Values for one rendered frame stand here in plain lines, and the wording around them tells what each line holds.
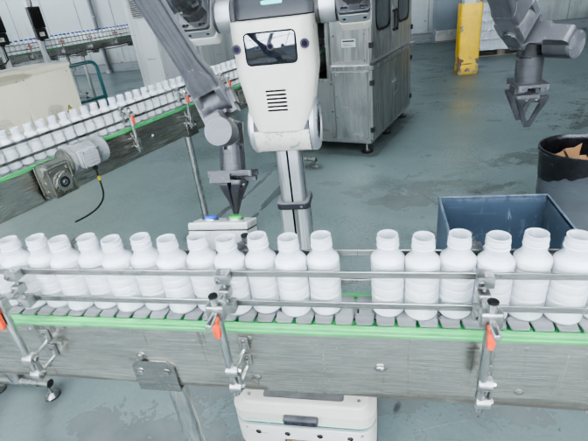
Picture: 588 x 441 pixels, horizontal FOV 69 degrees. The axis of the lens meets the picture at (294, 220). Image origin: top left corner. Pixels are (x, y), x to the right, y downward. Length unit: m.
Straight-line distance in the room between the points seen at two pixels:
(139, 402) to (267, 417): 0.72
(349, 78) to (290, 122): 3.13
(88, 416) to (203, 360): 1.37
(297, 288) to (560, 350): 0.46
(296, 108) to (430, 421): 1.33
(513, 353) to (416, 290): 0.20
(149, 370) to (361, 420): 0.85
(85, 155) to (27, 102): 2.73
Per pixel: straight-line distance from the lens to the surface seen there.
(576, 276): 0.82
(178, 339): 0.94
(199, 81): 0.95
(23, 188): 2.24
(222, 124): 0.89
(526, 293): 0.83
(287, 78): 1.26
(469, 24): 8.25
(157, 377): 1.04
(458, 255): 0.77
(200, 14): 1.35
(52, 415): 2.38
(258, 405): 1.70
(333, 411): 1.65
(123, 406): 2.23
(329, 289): 0.80
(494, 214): 1.46
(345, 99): 4.45
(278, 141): 1.32
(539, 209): 1.48
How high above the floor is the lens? 1.55
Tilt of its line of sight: 28 degrees down
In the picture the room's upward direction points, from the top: 7 degrees counter-clockwise
